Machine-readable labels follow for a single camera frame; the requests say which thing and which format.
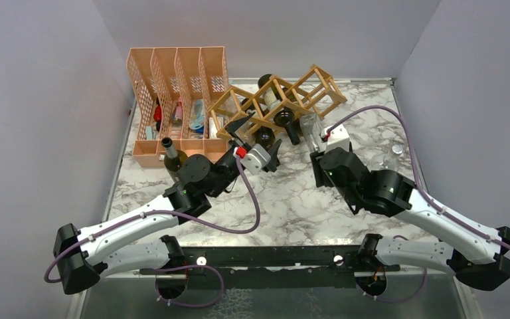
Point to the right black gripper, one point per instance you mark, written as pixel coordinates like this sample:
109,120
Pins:
321,177

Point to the clear glass jar silver lid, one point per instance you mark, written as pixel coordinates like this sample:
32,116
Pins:
391,159

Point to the red item in organizer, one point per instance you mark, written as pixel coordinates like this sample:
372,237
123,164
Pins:
158,115

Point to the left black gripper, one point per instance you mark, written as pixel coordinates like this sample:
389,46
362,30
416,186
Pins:
232,129

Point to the blue item in organizer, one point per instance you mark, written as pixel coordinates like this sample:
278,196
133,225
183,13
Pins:
197,117

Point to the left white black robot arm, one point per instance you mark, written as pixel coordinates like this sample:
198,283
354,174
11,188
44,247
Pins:
83,256

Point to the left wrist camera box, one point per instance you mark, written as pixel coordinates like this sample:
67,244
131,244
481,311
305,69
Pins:
254,160

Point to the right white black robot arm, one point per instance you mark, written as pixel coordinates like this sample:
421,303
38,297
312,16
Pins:
473,253

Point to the light blue tube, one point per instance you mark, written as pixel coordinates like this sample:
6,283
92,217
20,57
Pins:
149,133

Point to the wooden wine rack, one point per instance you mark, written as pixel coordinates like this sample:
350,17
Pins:
316,92

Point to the standing white wine bottle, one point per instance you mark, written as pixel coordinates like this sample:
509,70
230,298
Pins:
173,159

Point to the pink item in organizer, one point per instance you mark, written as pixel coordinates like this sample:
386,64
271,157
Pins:
177,115

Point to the orange plastic file organizer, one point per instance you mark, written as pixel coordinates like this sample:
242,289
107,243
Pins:
169,74

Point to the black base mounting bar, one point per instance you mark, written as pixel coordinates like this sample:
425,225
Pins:
210,268

